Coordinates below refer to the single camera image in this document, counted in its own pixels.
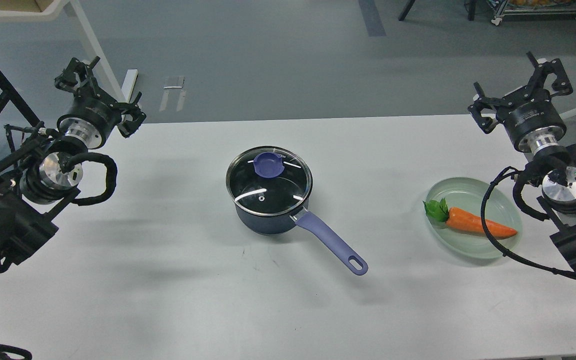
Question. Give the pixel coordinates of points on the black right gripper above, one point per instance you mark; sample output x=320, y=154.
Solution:
x=534, y=118

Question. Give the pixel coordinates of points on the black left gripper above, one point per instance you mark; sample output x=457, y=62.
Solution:
x=88, y=118

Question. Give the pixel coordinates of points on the glass lid purple knob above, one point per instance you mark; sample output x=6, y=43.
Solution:
x=268, y=181

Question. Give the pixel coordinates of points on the dark blue saucepan purple handle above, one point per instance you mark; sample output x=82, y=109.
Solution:
x=303, y=217

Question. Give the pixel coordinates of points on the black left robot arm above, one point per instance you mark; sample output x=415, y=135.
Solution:
x=48, y=169

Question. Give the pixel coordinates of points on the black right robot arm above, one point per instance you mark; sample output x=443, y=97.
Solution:
x=546, y=188

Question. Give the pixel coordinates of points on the pale green plate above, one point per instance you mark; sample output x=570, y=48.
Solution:
x=468, y=193

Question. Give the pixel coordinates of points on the wheeled metal cart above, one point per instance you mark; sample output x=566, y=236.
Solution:
x=531, y=8

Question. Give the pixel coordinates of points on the black stand leg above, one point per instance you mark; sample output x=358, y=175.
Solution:
x=469, y=5

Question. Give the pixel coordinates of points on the orange toy carrot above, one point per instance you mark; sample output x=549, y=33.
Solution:
x=462, y=220

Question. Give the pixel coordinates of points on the white table frame leg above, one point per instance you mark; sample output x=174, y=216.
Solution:
x=16, y=11

